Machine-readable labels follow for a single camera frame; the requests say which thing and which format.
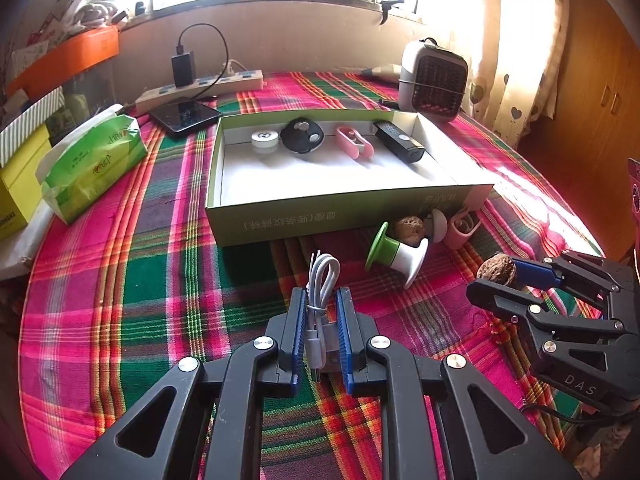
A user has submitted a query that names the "heart print curtain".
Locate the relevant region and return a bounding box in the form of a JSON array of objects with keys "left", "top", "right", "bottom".
[{"left": 462, "top": 0, "right": 571, "bottom": 146}]

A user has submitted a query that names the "glass tank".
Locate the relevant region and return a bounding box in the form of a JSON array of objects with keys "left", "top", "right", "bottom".
[{"left": 65, "top": 57, "right": 126, "bottom": 113}]

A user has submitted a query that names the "black round device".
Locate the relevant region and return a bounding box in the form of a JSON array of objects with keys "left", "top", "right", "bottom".
[{"left": 280, "top": 118, "right": 326, "bottom": 156}]

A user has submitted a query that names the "white egg-shaped object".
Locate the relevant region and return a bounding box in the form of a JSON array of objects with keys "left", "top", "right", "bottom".
[{"left": 424, "top": 208, "right": 449, "bottom": 246}]

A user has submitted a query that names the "black phone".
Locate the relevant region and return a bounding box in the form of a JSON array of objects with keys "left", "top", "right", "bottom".
[{"left": 149, "top": 101, "right": 222, "bottom": 138}]

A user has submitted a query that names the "green white spool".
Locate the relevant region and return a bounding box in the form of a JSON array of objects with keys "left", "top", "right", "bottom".
[{"left": 365, "top": 221, "right": 431, "bottom": 290}]

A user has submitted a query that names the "white flat box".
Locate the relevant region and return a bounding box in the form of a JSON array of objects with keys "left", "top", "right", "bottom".
[{"left": 0, "top": 205, "right": 56, "bottom": 281}]

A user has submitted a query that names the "white power strip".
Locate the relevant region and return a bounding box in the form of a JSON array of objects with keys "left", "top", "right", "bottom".
[{"left": 135, "top": 69, "right": 264, "bottom": 113}]

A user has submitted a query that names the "yellow box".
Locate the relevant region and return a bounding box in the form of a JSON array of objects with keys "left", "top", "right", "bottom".
[{"left": 0, "top": 125, "right": 53, "bottom": 241}]

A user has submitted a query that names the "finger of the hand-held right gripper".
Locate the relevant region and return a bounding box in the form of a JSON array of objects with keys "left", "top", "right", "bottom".
[
  {"left": 466, "top": 279, "right": 628, "bottom": 361},
  {"left": 512, "top": 251, "right": 626, "bottom": 307}
]

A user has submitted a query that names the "green white cardboard box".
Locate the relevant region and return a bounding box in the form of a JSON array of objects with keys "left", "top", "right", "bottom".
[{"left": 205, "top": 108, "right": 496, "bottom": 247}]

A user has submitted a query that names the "striped box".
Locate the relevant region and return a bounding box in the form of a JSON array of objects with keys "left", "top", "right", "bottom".
[{"left": 0, "top": 86, "right": 66, "bottom": 153}]

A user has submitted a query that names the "plaid tablecloth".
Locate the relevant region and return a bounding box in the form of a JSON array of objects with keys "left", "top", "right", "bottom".
[{"left": 20, "top": 70, "right": 616, "bottom": 480}]

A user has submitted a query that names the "orange box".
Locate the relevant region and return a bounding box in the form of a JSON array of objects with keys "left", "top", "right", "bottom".
[{"left": 6, "top": 26, "right": 121, "bottom": 101}]

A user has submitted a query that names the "wooden wardrobe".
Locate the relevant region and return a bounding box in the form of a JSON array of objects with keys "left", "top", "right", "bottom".
[{"left": 517, "top": 0, "right": 640, "bottom": 261}]

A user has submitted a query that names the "small grey heater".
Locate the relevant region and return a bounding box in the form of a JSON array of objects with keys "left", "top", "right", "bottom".
[{"left": 397, "top": 37, "right": 469, "bottom": 123}]

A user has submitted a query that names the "white usb cable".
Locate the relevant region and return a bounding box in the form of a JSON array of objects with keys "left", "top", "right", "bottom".
[{"left": 302, "top": 252, "right": 341, "bottom": 383}]

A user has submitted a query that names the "white plastic bag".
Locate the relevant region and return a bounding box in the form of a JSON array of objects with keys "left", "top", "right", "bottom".
[{"left": 30, "top": 0, "right": 131, "bottom": 36}]

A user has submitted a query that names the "black window handle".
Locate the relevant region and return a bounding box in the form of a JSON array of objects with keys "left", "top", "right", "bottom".
[{"left": 379, "top": 0, "right": 405, "bottom": 25}]

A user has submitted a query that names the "black charger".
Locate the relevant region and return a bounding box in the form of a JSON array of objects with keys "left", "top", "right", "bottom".
[{"left": 171, "top": 51, "right": 195, "bottom": 88}]

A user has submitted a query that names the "black charger cable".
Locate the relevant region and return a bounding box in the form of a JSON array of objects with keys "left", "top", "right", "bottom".
[{"left": 177, "top": 23, "right": 231, "bottom": 106}]

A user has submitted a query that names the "white pointed tube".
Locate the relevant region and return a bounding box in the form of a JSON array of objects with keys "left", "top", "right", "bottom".
[{"left": 361, "top": 65, "right": 402, "bottom": 81}]

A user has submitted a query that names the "small white jar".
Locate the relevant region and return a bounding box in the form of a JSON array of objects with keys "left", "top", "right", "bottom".
[{"left": 251, "top": 129, "right": 280, "bottom": 155}]

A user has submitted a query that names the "brown walnut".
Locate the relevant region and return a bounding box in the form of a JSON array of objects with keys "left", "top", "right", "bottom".
[
  {"left": 476, "top": 254, "right": 517, "bottom": 285},
  {"left": 394, "top": 216, "right": 427, "bottom": 243}
]

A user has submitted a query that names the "black rectangular device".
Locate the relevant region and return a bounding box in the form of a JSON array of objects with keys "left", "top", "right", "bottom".
[{"left": 374, "top": 121, "right": 426, "bottom": 165}]

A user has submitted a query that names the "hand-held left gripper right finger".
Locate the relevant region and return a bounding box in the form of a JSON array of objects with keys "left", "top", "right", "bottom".
[{"left": 335, "top": 286, "right": 568, "bottom": 480}]

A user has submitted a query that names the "green tissue pack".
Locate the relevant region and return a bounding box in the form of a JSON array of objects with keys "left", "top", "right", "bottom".
[{"left": 41, "top": 105, "right": 149, "bottom": 224}]

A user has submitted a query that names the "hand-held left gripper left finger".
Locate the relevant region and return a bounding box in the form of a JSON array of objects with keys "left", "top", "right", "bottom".
[{"left": 60, "top": 287, "right": 308, "bottom": 480}]

